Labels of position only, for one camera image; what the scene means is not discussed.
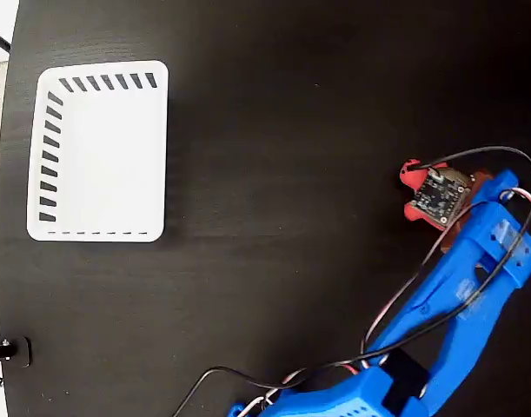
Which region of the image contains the red turtle toy silver shell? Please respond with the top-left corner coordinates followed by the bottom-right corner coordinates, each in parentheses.
top-left (398, 157), bottom-right (471, 228)

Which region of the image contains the white plastic basket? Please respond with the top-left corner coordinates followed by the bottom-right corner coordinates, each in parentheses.
top-left (26, 59), bottom-right (169, 243)

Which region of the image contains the black table clamp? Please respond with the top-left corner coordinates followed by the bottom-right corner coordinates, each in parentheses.
top-left (0, 335), bottom-right (34, 369)

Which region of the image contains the bare camera circuit board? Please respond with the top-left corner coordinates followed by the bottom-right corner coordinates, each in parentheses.
top-left (411, 169), bottom-right (471, 228)

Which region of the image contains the red white black servo wire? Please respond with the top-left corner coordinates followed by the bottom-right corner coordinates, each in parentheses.
top-left (242, 186), bottom-right (531, 414)

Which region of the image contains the black camera cable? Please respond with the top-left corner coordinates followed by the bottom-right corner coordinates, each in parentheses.
top-left (172, 145), bottom-right (531, 417)

